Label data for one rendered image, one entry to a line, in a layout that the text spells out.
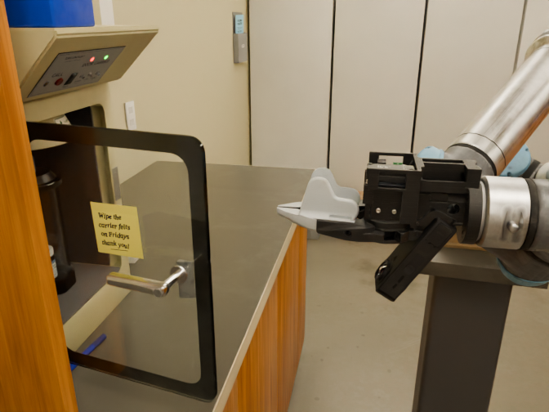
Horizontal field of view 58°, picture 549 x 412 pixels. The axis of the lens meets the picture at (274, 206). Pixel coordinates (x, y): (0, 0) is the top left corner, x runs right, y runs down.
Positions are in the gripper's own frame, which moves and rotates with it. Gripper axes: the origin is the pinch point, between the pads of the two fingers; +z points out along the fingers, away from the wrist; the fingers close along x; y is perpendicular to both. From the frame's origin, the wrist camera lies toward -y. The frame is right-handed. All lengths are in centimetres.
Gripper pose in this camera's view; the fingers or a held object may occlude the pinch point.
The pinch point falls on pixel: (288, 215)
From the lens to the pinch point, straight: 56.4
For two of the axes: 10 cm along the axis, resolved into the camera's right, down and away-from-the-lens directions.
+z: -9.8, -0.7, 1.8
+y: 0.0, -9.4, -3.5
